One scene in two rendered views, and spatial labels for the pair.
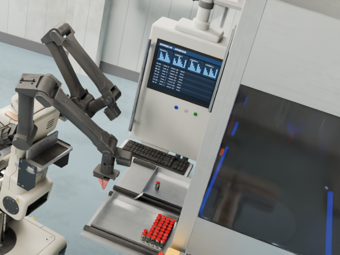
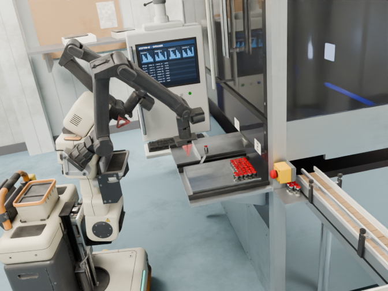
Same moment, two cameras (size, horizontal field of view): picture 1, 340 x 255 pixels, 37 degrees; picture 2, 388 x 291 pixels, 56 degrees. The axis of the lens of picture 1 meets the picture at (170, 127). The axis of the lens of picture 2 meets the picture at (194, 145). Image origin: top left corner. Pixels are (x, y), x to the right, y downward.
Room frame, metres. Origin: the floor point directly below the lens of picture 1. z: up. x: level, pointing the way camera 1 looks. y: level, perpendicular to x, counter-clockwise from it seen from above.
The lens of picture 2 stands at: (0.30, 0.69, 1.82)
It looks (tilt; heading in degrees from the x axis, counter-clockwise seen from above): 24 degrees down; 341
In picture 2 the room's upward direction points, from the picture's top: 6 degrees counter-clockwise
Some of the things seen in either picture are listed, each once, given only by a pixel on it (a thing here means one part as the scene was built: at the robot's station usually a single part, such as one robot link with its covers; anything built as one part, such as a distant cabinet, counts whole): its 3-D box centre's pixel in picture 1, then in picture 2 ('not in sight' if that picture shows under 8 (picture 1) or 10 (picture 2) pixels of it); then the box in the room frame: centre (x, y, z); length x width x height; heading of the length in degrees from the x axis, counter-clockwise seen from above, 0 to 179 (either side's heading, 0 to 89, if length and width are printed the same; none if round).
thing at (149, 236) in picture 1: (153, 228); (237, 171); (1.80, -0.04, 0.90); 0.18 x 0.02 x 0.05; 170
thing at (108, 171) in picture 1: (107, 167); (184, 133); (1.78, 0.22, 1.19); 0.10 x 0.07 x 0.07; 79
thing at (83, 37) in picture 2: not in sight; (78, 38); (4.70, 0.38, 1.35); 0.37 x 0.35 x 0.09; 85
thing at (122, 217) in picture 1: (135, 222); (220, 175); (1.81, 0.04, 0.90); 0.34 x 0.26 x 0.04; 80
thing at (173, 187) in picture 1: (179, 192); (223, 145); (2.13, -0.13, 0.90); 0.34 x 0.26 x 0.04; 80
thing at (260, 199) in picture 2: not in sight; (232, 198); (1.73, 0.02, 0.80); 0.34 x 0.03 x 0.13; 80
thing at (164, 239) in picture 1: (167, 234); (249, 168); (1.79, -0.11, 0.90); 0.18 x 0.02 x 0.05; 170
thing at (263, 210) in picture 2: not in sight; (217, 137); (2.63, -0.31, 0.73); 1.98 x 0.01 x 0.25; 170
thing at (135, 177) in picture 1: (155, 210); (220, 164); (1.98, -0.03, 0.87); 0.70 x 0.48 x 0.02; 170
